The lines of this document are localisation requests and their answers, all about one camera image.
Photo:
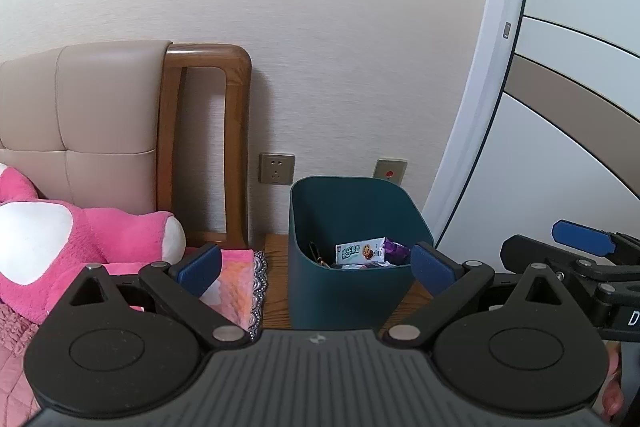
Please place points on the person's right hand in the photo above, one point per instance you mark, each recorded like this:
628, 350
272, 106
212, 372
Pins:
612, 395

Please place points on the purple snack wrapper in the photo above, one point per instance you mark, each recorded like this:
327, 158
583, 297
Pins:
396, 253

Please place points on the beige padded headboard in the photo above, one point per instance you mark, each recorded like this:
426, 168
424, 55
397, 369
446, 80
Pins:
81, 122

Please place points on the pink plush bear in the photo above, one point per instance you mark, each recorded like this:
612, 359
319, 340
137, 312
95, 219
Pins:
45, 243

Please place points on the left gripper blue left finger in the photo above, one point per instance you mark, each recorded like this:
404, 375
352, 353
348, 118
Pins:
177, 290

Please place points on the pink patterned blanket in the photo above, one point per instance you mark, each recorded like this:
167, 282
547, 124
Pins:
237, 294

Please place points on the wall switch with red dot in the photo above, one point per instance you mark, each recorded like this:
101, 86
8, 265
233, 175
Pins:
390, 169

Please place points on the white cookie package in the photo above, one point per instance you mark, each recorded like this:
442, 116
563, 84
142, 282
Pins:
360, 253

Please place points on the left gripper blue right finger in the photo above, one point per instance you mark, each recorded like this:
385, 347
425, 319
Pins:
452, 287

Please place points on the teal plastic trash bin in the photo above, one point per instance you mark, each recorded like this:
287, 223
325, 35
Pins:
349, 242

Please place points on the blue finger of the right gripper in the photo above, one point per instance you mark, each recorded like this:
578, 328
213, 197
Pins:
518, 252
592, 241

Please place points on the wall power socket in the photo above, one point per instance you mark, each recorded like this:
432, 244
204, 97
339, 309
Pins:
276, 168

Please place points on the white wardrobe door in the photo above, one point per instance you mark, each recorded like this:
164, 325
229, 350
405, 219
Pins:
547, 129

